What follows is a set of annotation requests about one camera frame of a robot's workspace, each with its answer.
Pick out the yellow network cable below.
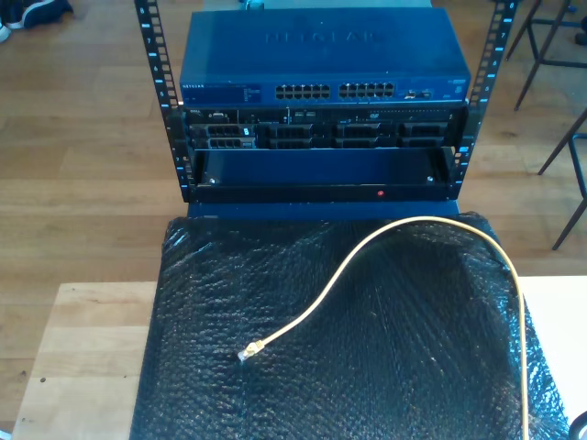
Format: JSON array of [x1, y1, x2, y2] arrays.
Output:
[[236, 215, 533, 440]]

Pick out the black rack server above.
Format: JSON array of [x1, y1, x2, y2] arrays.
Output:
[[183, 105, 469, 150]]

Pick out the black bubble wrap mat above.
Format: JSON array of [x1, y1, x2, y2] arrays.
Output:
[[129, 211, 574, 440]]

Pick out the navy shoe with white sole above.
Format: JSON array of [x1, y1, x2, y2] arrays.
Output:
[[0, 0, 24, 29], [20, 0, 74, 29]]

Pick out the blue rack base plate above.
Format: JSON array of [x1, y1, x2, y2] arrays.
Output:
[[186, 200, 460, 225]]

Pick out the blue network switch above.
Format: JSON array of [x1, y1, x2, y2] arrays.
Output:
[[178, 6, 472, 107]]

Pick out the black perforated rack post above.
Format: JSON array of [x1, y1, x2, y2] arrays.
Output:
[[451, 0, 522, 201], [133, 0, 194, 203]]

